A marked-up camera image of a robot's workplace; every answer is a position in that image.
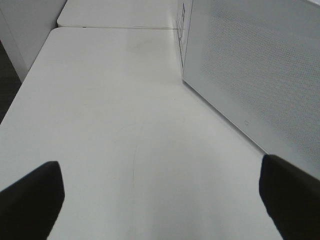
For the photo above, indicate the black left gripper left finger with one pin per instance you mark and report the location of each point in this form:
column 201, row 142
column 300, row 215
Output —
column 30, row 207

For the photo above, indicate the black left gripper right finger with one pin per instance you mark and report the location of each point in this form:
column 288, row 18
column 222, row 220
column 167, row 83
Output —
column 291, row 198

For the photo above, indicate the white microwave door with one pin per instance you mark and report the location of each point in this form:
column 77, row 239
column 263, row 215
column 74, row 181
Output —
column 258, row 63

